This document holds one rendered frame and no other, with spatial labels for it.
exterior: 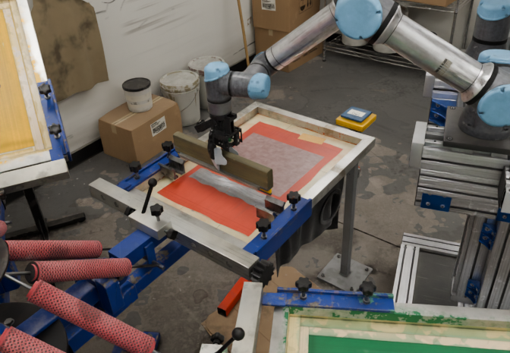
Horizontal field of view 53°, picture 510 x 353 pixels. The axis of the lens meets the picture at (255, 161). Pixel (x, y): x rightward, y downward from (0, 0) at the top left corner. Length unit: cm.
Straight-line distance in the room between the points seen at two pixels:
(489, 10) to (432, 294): 126
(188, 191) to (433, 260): 136
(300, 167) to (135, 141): 196
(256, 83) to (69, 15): 225
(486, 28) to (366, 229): 152
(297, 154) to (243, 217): 42
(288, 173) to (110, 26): 230
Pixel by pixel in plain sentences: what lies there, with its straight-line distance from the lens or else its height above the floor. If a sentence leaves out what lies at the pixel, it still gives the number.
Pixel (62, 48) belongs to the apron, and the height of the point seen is 87.
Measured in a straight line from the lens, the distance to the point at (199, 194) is 181.
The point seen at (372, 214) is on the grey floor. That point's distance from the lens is 323.
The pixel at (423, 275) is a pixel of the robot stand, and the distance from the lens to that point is 261.
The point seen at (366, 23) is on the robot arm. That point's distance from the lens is 131.
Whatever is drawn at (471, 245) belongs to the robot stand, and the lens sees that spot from 215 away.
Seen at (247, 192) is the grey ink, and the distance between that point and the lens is 178.
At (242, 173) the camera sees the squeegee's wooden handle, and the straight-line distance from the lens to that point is 165.
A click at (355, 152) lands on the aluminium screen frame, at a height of 99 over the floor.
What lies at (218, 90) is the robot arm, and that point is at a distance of 153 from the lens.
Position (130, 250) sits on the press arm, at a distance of 152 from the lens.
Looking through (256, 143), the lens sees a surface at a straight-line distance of 207.
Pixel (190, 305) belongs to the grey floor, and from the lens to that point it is 273.
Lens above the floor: 204
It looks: 34 degrees down
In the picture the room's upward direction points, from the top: 3 degrees counter-clockwise
